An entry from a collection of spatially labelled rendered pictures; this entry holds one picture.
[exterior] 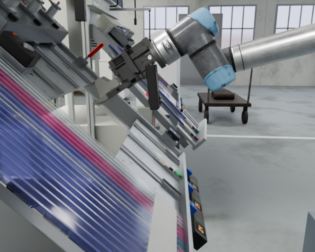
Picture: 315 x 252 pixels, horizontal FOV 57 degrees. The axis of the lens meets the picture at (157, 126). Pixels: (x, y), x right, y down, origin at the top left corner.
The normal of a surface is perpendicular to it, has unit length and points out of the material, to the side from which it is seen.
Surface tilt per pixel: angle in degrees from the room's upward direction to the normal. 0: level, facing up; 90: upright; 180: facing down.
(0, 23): 90
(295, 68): 90
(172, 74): 90
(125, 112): 90
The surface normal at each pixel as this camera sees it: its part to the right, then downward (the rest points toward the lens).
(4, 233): -0.06, 0.25
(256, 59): -0.11, 0.58
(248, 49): -0.32, -0.18
